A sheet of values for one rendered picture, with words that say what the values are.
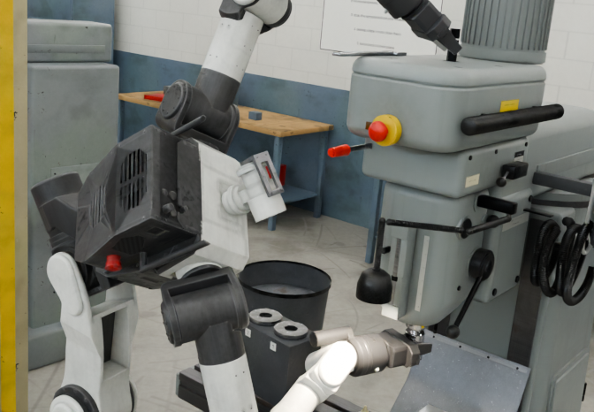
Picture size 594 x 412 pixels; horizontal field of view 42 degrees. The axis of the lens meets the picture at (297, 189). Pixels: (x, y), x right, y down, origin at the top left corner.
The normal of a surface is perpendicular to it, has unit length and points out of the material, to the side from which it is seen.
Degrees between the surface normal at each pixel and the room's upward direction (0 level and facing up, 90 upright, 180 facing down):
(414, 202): 90
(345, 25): 90
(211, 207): 58
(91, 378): 90
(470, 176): 90
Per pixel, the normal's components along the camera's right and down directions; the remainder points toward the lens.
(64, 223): -0.50, 0.17
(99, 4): 0.77, 0.22
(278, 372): -0.71, 0.11
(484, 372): -0.51, -0.31
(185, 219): 0.78, -0.34
